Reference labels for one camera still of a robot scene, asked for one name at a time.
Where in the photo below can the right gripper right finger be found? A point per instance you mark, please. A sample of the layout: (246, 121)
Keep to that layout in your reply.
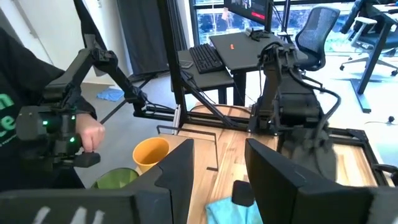
(295, 199)

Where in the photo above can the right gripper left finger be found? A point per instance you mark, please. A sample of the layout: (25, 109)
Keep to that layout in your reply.
(124, 205)

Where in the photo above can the green translucent cup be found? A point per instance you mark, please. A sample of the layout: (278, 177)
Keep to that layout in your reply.
(115, 179)

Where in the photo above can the orange plastic cup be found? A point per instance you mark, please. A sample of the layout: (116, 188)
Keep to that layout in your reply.
(149, 152)

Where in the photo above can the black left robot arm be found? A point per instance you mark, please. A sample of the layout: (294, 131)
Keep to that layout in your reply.
(292, 102)

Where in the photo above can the blue microfibre cloth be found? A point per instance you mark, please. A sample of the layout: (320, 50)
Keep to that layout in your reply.
(227, 214)

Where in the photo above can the person's hand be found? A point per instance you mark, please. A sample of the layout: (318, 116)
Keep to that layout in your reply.
(90, 133)

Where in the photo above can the blue cloth on floor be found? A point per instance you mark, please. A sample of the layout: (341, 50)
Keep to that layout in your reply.
(110, 95)

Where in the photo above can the black standing desk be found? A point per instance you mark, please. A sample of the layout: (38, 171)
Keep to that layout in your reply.
(373, 59)

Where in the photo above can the black office desk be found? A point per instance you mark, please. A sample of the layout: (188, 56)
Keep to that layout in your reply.
(245, 53)

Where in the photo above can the black mesh office chair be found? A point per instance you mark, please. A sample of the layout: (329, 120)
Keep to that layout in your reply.
(317, 28)

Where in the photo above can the office chair with white armrest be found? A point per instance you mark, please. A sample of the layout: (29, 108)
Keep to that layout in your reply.
(382, 40)

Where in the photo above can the black keyboard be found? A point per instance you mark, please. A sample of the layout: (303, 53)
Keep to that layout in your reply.
(205, 57)

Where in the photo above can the grey smartphone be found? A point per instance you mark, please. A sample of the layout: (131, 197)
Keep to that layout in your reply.
(186, 64)

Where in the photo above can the black computer monitor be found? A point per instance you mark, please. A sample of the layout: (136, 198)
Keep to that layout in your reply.
(248, 9)

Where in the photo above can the person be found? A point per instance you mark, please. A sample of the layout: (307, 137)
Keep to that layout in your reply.
(18, 77)

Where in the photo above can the dark curtain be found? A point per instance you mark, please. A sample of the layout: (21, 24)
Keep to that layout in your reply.
(140, 37)

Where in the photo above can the black aluminium rig frame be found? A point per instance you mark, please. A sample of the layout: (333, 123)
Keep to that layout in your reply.
(171, 62)

